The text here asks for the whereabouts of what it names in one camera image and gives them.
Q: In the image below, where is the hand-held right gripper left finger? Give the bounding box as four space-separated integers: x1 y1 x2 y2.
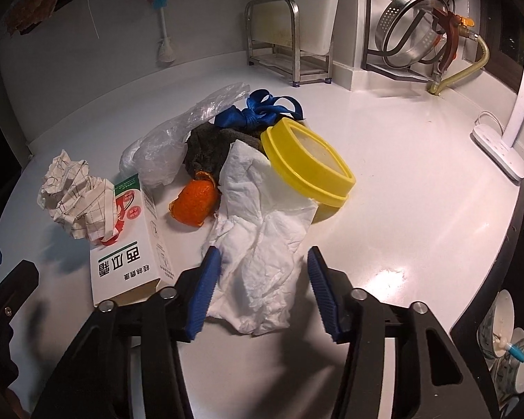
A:
30 247 223 419

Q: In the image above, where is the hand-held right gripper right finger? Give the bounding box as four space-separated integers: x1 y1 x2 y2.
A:
306 245 494 419

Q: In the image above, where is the white paper towel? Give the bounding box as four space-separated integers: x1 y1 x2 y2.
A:
205 140 317 337

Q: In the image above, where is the white and green carton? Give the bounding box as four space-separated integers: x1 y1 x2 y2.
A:
89 174 175 308

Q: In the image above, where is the orange peel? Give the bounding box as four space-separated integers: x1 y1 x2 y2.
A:
169 172 219 228

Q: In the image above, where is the checked paper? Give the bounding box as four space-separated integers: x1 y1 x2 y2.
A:
37 149 118 242

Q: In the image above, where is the clear plastic bag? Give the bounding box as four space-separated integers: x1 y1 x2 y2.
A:
120 83 250 188

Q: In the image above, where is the dark grey cloth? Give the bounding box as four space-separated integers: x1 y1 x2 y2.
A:
182 126 265 186

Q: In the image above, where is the white desk lamp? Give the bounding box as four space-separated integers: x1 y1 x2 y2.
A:
471 22 524 182

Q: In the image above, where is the white bottle brush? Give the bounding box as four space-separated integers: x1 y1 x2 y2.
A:
155 0 175 64

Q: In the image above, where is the brown hanging cloth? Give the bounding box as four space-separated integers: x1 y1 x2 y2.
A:
6 0 66 36

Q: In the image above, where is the steel board rack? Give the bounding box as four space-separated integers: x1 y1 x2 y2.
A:
245 0 333 86

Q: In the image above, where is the white cutting board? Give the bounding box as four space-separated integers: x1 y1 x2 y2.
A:
268 0 345 55

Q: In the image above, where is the brass gas valve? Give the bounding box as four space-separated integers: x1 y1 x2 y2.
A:
455 14 476 41

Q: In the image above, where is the blue lanyard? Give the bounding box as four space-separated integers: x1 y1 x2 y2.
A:
214 89 305 132

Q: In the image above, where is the white lamp cable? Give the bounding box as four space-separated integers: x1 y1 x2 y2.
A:
476 111 507 134

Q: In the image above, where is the black wire pot rack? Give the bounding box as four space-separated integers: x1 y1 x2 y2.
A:
362 0 442 83

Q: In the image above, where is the perforated steel steamer ring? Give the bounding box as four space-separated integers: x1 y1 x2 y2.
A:
373 0 457 68

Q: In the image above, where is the yellow gas hose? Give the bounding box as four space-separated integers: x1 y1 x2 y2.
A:
427 34 490 95

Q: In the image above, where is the brown pot handle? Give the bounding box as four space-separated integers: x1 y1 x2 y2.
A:
432 6 464 64

